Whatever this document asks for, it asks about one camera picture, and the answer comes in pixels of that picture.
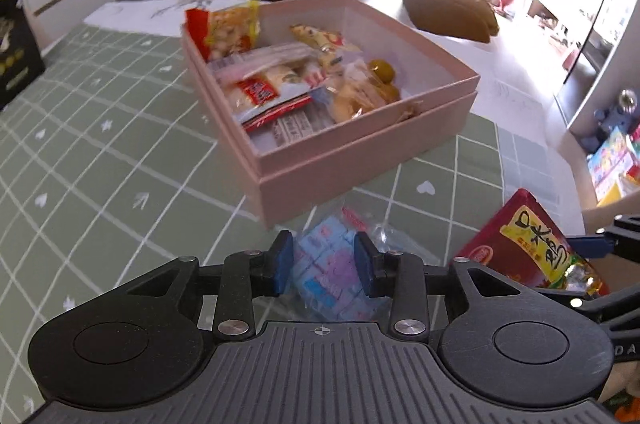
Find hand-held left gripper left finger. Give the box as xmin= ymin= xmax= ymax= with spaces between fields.
xmin=125 ymin=230 xmax=296 ymax=341

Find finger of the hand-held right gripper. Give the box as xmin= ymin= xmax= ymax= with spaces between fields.
xmin=542 ymin=287 xmax=640 ymax=324
xmin=566 ymin=214 xmax=640 ymax=264

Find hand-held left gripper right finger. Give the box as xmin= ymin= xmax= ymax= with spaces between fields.
xmin=352 ymin=233 xmax=521 ymax=341

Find blue candy packet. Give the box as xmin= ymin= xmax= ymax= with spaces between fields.
xmin=289 ymin=205 xmax=397 ymax=321

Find red snack packet yellow label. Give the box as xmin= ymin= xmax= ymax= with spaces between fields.
xmin=451 ymin=187 xmax=612 ymax=298

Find pink cardboard box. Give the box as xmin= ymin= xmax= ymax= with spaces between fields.
xmin=180 ymin=0 xmax=482 ymax=228

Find brown bar snack packet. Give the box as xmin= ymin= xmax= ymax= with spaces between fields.
xmin=249 ymin=108 xmax=322 ymax=146

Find beige snack packet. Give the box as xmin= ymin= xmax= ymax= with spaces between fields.
xmin=327 ymin=63 xmax=388 ymax=124

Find white snack packet red label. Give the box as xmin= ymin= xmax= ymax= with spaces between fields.
xmin=224 ymin=68 xmax=315 ymax=132

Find translucent pink snack packet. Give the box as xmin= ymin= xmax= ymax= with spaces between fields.
xmin=206 ymin=43 xmax=327 ymax=86

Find large red-edged snack packet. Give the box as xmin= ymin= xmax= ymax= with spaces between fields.
xmin=184 ymin=1 xmax=262 ymax=64

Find colourful toy boxes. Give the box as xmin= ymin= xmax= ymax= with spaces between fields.
xmin=586 ymin=124 xmax=640 ymax=206

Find blue toy figure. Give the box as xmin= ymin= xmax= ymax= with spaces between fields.
xmin=594 ymin=88 xmax=640 ymax=141

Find green grid tablecloth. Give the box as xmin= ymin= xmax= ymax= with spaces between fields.
xmin=0 ymin=23 xmax=507 ymax=410

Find black paper bag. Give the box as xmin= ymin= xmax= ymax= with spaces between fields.
xmin=0 ymin=0 xmax=47 ymax=111

